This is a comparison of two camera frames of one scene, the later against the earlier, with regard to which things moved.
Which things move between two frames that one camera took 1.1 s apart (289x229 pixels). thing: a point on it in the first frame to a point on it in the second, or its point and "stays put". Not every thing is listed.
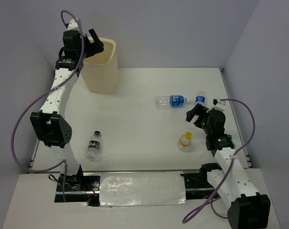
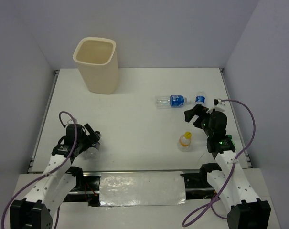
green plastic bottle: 229,142 stays put
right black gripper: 199,109 stays put
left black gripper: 95,47 to 88,144
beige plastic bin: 100,70 stays put
